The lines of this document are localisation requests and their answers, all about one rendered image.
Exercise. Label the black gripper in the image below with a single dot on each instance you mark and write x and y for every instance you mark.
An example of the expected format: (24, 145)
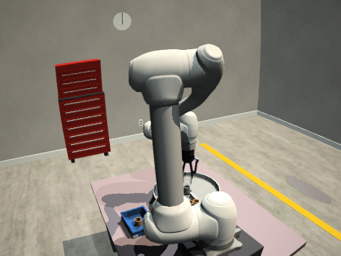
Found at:
(191, 156)

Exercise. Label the blue crate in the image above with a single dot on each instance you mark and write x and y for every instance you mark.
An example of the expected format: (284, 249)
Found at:
(130, 215)

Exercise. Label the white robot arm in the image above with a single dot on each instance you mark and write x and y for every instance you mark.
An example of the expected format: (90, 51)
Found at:
(161, 76)

